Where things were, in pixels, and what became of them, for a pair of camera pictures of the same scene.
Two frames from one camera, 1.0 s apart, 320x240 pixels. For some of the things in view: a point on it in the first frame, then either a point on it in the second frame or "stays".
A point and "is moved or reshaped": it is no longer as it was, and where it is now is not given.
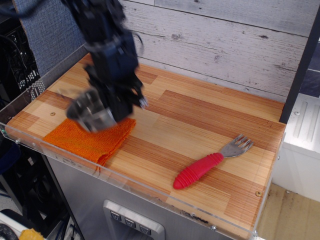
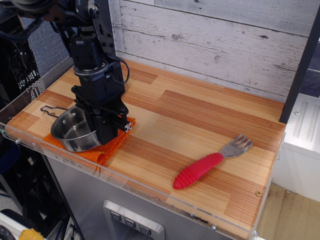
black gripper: [111, 67] to [101, 92]
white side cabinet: [298, 166] stays
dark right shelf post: [297, 85] stays
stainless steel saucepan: [91, 110] is moved or reshaped
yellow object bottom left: [30, 234] stays
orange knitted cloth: [74, 137] stays
